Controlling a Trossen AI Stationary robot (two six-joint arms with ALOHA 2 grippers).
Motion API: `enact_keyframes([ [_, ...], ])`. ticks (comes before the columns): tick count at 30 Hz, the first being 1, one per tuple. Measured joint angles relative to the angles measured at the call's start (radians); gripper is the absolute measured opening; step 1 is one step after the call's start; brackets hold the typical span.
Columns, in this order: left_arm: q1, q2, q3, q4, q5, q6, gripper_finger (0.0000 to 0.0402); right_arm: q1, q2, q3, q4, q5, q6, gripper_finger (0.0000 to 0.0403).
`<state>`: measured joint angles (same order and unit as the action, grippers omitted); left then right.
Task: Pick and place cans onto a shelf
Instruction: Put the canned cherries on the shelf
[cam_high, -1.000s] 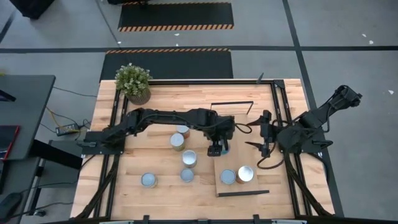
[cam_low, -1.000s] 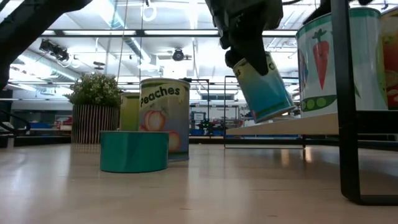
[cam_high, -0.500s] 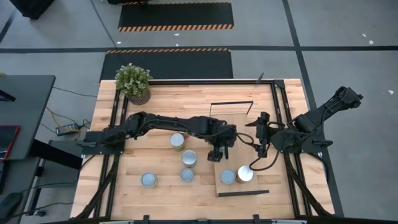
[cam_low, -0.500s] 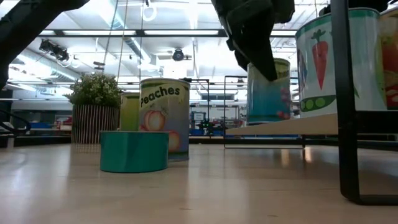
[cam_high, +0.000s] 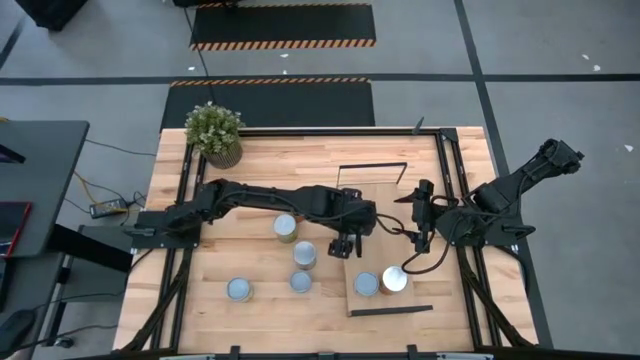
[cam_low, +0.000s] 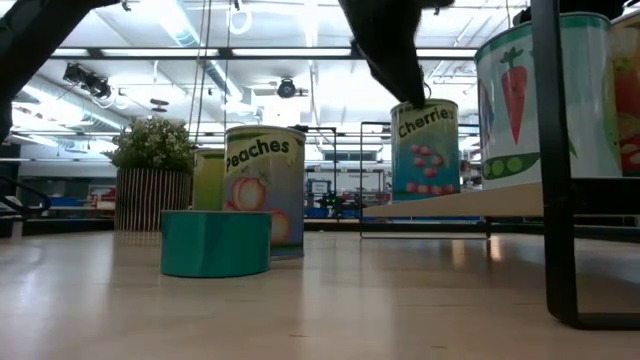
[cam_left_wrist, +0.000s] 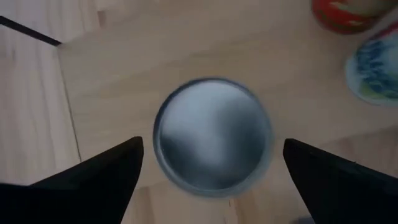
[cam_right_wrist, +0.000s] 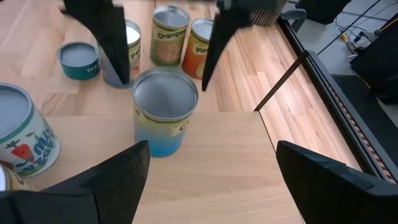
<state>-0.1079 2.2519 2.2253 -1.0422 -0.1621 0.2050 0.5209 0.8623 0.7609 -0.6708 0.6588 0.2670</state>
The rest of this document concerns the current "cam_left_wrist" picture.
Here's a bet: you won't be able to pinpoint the wooden shelf black metal frame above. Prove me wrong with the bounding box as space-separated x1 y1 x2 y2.
0 0 105 187

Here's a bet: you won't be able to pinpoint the white vegetables can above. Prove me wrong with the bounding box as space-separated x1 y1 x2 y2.
344 23 398 106

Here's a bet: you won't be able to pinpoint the orange-red pineapple can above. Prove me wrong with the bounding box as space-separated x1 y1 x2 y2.
310 0 398 35

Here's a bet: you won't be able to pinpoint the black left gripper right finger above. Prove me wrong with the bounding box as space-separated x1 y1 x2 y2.
282 138 398 224

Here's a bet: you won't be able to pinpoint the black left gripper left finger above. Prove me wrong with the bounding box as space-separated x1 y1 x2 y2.
0 136 144 224

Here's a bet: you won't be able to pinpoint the peaches can lavender label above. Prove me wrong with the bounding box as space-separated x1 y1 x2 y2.
152 77 274 198

